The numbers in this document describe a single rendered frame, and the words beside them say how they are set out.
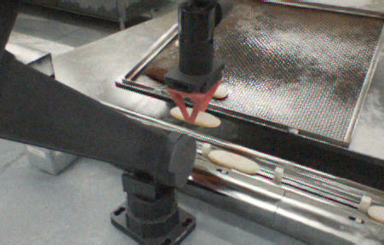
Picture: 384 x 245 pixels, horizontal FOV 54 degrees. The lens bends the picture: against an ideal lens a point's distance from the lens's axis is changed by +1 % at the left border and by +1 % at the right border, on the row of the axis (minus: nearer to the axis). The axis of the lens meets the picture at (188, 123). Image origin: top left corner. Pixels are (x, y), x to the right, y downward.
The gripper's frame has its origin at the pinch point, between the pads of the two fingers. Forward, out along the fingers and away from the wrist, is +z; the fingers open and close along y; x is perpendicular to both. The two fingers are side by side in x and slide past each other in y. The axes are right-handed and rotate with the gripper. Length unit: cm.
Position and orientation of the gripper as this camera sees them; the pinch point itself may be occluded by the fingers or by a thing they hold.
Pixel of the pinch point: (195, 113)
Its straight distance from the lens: 68.0
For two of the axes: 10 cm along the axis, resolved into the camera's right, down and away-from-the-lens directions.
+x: -8.7, -2.8, 4.0
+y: 4.9, -4.9, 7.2
